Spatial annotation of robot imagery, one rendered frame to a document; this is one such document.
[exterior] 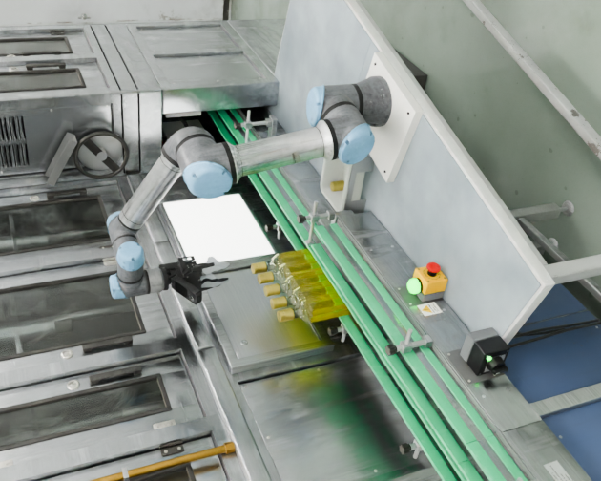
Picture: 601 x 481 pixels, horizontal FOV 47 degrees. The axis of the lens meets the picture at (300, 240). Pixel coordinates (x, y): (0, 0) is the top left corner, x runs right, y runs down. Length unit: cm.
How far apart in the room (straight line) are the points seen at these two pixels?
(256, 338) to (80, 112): 115
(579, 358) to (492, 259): 40
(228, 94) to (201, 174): 112
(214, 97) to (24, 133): 74
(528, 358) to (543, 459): 34
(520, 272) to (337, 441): 69
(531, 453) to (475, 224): 57
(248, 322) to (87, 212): 87
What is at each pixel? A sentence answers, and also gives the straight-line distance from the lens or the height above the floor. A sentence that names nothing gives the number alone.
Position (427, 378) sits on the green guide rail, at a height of 95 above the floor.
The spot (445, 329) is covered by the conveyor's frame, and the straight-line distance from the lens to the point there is 193.
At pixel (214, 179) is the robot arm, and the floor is 135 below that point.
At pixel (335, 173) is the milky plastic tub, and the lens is 243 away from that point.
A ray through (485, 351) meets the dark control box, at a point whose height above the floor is 83.
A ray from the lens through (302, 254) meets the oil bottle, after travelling 228.
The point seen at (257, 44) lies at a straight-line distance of 330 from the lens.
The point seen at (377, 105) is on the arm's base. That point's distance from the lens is 208.
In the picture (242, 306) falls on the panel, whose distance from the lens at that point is 229.
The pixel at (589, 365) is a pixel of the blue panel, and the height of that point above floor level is 49.
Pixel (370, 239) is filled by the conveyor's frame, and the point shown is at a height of 83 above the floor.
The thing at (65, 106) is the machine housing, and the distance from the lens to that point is 277.
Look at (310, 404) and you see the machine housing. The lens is 208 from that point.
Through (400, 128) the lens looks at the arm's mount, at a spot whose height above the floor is 78.
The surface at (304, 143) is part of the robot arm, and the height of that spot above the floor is 109.
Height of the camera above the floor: 185
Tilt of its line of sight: 22 degrees down
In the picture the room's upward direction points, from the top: 99 degrees counter-clockwise
